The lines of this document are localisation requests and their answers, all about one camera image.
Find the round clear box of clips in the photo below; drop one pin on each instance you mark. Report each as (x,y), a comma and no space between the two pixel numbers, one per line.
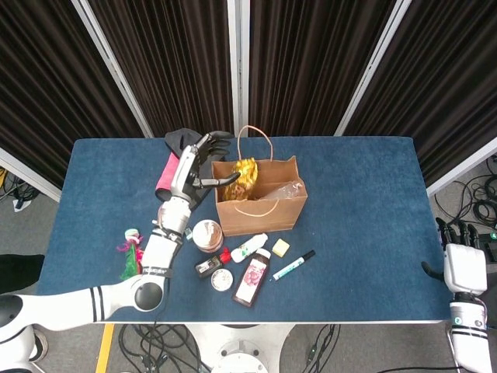
(222,279)

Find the brown paper bag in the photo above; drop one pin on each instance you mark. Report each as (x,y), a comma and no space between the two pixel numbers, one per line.
(256,219)

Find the bundle of clear straws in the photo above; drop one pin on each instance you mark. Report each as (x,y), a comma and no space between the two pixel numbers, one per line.
(283,190)

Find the black ink bottle red cap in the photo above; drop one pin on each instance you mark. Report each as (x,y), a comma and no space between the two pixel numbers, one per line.
(207,266)

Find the white metal frame rail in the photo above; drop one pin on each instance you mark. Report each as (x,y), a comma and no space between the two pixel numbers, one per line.
(462,174)
(29,175)

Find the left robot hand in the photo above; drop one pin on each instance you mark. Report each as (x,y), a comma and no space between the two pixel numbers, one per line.
(184,171)

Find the brown bottle pink flower label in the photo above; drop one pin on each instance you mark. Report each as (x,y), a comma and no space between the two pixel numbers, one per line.
(250,279)

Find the gold foil packet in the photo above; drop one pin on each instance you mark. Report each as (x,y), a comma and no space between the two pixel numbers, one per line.
(244,173)

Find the colourful feather toy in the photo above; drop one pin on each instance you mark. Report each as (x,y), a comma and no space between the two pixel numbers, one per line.
(132,264)

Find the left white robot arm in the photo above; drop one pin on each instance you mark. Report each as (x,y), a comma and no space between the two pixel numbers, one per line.
(155,252)

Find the green white marker pen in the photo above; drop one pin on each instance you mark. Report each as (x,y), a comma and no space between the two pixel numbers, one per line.
(291,268)

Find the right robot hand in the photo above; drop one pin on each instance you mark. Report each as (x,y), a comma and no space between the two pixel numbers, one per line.
(466,268)

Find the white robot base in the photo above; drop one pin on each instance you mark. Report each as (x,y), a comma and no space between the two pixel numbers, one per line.
(240,349)

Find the grey and pink cloth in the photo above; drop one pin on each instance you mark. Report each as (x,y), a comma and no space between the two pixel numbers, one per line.
(164,178)

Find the white bottle green label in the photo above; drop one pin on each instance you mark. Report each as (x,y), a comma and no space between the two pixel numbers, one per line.
(248,248)

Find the white metal frame post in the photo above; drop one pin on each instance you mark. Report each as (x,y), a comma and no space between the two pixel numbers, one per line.
(371,66)
(237,66)
(113,66)

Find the blue felt table cover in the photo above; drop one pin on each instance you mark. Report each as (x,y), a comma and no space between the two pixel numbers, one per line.
(349,175)

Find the clear jar of rubber bands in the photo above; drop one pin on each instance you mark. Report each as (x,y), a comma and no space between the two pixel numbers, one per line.
(207,237)

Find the dark pleated curtain panel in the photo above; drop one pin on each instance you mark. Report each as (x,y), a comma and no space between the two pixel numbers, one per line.
(167,58)
(446,77)
(39,77)
(310,58)

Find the yellow floor tape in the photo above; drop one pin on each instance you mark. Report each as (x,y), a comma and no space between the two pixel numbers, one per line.
(105,349)

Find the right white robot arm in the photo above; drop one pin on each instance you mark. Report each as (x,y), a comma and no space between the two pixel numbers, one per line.
(468,342)

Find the dark trouser leg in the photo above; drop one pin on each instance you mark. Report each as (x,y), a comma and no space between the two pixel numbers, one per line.
(19,272)

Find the yellow sponge cube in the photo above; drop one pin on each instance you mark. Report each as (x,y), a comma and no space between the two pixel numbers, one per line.
(281,248)

